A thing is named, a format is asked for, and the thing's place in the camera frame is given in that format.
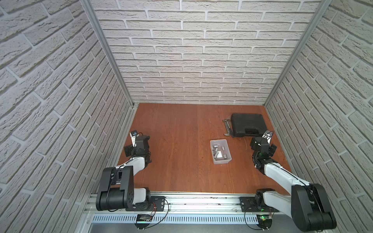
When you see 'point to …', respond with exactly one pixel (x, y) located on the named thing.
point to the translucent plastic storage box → (220, 145)
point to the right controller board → (264, 221)
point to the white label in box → (219, 155)
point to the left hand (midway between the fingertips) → (135, 140)
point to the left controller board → (143, 221)
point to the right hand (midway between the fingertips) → (265, 141)
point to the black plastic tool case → (247, 125)
